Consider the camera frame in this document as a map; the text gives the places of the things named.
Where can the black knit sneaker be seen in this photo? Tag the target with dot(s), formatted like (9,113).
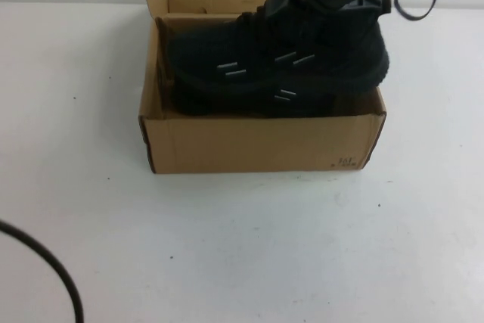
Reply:
(227,103)
(227,43)

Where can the brown cardboard shoe box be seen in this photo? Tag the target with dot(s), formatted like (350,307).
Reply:
(264,145)

